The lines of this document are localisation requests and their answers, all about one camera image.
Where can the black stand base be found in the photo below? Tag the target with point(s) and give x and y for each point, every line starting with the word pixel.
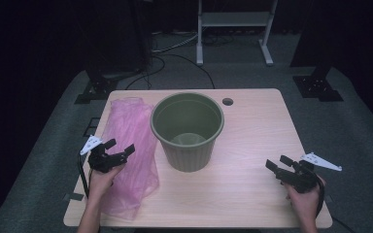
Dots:
pixel 317 87
pixel 98 89

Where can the person's left hand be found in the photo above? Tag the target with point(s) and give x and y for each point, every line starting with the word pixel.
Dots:
pixel 100 184

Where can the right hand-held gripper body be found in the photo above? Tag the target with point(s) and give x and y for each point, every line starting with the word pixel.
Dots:
pixel 301 179

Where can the pink plastic bag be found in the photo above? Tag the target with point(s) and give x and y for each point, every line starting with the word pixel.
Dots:
pixel 129 129

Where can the person's right hand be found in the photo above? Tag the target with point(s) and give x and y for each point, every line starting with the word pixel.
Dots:
pixel 306 204

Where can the white metal stand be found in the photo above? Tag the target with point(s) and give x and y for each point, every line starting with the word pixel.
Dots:
pixel 236 18

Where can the green plastic bin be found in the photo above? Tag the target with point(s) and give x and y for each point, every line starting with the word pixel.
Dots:
pixel 187 158

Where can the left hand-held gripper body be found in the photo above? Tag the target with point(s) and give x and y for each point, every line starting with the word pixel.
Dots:
pixel 105 160

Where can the black floor tape frame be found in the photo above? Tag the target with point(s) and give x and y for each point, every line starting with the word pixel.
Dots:
pixel 85 129

